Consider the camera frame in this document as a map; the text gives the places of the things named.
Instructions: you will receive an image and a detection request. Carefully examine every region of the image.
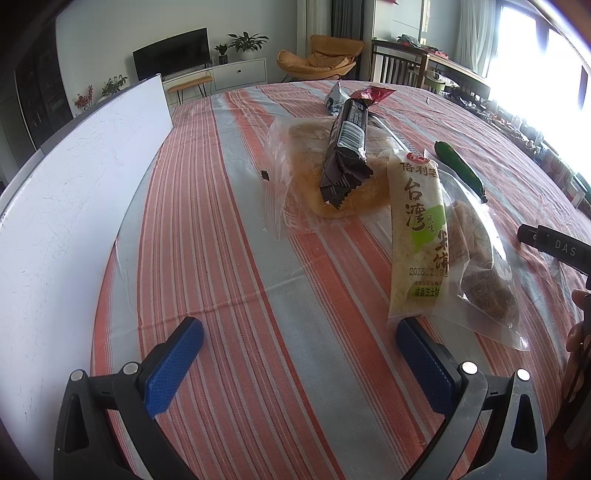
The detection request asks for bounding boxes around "clutter of small items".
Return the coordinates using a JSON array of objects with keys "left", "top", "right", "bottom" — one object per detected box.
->
[{"left": 462, "top": 92, "right": 591, "bottom": 208}]

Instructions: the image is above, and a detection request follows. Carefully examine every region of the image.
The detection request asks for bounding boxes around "wooden bench with black legs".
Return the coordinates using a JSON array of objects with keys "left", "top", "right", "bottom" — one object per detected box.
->
[{"left": 167, "top": 75, "right": 214, "bottom": 108}]

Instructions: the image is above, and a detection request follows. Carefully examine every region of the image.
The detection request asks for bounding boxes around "person's right hand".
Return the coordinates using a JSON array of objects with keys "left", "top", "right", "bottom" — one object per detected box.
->
[{"left": 566, "top": 288, "right": 591, "bottom": 357}]

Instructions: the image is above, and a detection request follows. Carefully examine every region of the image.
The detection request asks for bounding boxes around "striped red grey tablecloth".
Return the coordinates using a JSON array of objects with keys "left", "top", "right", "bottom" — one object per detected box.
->
[{"left": 90, "top": 80, "right": 591, "bottom": 480}]

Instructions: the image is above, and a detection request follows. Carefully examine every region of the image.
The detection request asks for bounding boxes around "yellow white cracker packet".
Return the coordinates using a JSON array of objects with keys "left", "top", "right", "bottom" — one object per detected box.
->
[{"left": 387, "top": 148, "right": 451, "bottom": 319}]

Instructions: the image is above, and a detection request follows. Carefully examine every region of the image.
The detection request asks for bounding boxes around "wooden side table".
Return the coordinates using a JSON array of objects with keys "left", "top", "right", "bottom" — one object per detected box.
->
[{"left": 427, "top": 53, "right": 491, "bottom": 100}]

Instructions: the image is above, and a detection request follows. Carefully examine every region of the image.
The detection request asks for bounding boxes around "long green black snack packet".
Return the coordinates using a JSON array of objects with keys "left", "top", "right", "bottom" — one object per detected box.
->
[{"left": 434, "top": 141, "right": 489, "bottom": 205}]

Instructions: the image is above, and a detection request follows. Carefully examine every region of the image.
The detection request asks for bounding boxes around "white television cabinet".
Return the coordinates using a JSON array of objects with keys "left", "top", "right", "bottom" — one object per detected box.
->
[{"left": 161, "top": 58, "right": 269, "bottom": 104}]

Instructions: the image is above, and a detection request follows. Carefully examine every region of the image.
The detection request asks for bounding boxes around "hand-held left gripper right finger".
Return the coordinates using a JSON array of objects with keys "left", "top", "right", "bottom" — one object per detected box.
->
[{"left": 396, "top": 316, "right": 550, "bottom": 480}]

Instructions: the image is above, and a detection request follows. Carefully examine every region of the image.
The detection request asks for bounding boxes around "white blue snack packet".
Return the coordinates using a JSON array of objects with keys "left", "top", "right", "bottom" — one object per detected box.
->
[{"left": 324, "top": 82, "right": 352, "bottom": 117}]

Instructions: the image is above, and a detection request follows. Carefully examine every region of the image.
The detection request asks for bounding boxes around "red snack packet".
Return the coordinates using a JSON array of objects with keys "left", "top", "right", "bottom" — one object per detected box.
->
[{"left": 349, "top": 86, "right": 397, "bottom": 106}]

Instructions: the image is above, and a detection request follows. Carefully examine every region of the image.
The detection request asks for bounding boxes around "bread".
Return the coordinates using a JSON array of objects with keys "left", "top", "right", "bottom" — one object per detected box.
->
[{"left": 265, "top": 117, "right": 407, "bottom": 241}]

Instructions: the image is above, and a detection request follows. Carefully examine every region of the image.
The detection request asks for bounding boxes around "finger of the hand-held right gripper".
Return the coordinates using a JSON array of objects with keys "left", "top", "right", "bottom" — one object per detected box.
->
[{"left": 517, "top": 224, "right": 591, "bottom": 278}]

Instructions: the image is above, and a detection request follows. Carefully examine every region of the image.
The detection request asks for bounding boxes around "white curtain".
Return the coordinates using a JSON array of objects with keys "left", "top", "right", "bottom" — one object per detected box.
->
[{"left": 455, "top": 0, "right": 502, "bottom": 77}]

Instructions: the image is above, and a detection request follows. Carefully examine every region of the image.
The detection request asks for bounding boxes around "wooden chair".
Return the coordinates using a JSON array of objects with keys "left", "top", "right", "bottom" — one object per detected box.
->
[{"left": 369, "top": 39, "right": 430, "bottom": 88}]

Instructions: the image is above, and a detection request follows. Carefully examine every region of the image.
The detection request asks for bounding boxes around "pale green pot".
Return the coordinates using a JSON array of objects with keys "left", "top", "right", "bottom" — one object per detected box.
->
[{"left": 425, "top": 69, "right": 458, "bottom": 94}]

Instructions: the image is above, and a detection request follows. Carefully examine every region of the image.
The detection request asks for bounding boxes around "black television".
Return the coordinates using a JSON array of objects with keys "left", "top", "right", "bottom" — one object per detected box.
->
[{"left": 133, "top": 28, "right": 212, "bottom": 83}]

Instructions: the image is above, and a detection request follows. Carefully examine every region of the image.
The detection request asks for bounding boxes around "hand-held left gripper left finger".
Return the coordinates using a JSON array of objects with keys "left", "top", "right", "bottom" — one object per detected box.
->
[{"left": 53, "top": 316, "right": 205, "bottom": 480}]

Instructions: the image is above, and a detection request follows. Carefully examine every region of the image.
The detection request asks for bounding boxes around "clear packet of brown pastries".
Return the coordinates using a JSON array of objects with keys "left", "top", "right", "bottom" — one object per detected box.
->
[{"left": 434, "top": 171, "right": 532, "bottom": 352}]

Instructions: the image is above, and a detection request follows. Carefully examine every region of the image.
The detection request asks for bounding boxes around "large plant in white pot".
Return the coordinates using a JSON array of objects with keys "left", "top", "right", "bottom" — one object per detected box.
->
[{"left": 227, "top": 31, "right": 269, "bottom": 61}]

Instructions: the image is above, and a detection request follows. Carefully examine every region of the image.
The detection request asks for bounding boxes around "red flower plant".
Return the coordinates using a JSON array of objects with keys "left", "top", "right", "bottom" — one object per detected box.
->
[{"left": 74, "top": 84, "right": 95, "bottom": 112}]

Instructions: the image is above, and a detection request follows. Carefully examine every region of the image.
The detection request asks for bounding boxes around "dark brown cookie packet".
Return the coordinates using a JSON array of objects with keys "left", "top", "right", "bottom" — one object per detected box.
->
[{"left": 320, "top": 98, "right": 375, "bottom": 210}]

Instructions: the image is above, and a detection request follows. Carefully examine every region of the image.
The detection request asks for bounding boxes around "bushy green potted plant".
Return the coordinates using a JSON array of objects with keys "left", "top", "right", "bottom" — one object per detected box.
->
[{"left": 100, "top": 75, "right": 129, "bottom": 97}]

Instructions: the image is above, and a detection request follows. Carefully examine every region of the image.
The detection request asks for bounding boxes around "white board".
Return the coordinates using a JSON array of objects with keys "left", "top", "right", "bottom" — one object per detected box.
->
[{"left": 0, "top": 74, "right": 174, "bottom": 462}]

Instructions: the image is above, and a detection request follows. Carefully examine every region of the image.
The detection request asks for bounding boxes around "grey panel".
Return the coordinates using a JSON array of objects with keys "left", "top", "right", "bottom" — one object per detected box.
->
[{"left": 41, "top": 85, "right": 139, "bottom": 151}]

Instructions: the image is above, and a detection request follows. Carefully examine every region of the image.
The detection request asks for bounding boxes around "grey curtain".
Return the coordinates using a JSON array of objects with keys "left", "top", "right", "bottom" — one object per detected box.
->
[{"left": 330, "top": 0, "right": 365, "bottom": 40}]

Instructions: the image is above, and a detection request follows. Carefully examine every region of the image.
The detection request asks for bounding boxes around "dark cabinet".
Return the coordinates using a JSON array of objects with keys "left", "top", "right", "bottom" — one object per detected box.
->
[{"left": 14, "top": 18, "right": 75, "bottom": 153}]

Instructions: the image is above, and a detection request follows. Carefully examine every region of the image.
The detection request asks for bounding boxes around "orange lounge chair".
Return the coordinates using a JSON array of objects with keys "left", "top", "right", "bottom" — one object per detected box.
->
[{"left": 277, "top": 34, "right": 366, "bottom": 84}]

